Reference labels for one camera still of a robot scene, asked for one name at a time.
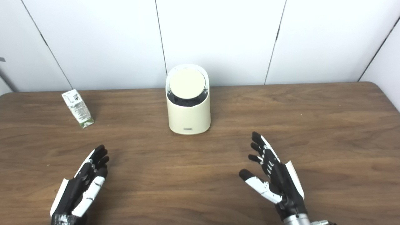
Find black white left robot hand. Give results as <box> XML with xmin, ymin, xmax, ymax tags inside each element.
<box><xmin>50</xmin><ymin>144</ymin><xmax>110</xmax><ymax>225</ymax></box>

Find white green milk carton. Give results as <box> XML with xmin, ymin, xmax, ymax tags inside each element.
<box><xmin>62</xmin><ymin>89</ymin><xmax>94</xmax><ymax>129</ymax></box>

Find cream round bin lid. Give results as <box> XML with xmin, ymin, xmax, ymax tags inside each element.
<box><xmin>169</xmin><ymin>68</ymin><xmax>206</xmax><ymax>100</ymax></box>

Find cream-colored tabletop bin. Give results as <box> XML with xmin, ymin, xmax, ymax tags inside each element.
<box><xmin>165</xmin><ymin>64</ymin><xmax>211</xmax><ymax>135</ymax></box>

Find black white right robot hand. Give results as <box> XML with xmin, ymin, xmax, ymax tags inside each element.
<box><xmin>239</xmin><ymin>131</ymin><xmax>308</xmax><ymax>221</ymax></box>

